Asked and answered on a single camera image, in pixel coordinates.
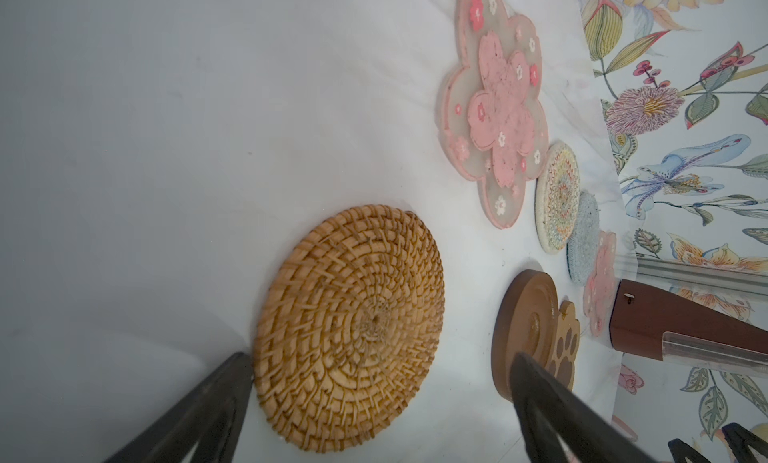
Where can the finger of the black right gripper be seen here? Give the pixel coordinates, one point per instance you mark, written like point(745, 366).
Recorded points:
point(744, 444)
point(682, 452)

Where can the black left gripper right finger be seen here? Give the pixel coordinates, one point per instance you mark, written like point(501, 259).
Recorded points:
point(553, 419)

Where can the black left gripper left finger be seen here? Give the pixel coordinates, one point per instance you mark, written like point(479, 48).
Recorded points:
point(204, 426)

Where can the cork paw print coaster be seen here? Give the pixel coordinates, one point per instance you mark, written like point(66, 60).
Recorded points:
point(565, 346)

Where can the round brown wooden coaster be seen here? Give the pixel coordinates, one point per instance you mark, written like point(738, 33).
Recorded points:
point(526, 323)

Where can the pink flower coaster back right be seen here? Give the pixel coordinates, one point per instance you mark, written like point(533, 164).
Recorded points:
point(600, 289)

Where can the pink flower coaster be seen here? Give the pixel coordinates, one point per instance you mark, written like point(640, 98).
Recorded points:
point(600, 289)
point(493, 126)

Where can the light blue woven coaster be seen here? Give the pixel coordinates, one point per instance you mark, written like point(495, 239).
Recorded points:
point(583, 244)

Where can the round rattan woven coaster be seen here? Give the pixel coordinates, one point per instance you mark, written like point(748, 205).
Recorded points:
point(350, 328)

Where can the multicolour zigzag woven coaster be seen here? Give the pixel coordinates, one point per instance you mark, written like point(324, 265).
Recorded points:
point(557, 198)

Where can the pink flower coaster left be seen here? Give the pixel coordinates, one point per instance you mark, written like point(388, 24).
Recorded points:
point(493, 126)

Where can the red-brown wooden metronome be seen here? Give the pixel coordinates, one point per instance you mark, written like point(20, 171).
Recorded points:
point(656, 324)

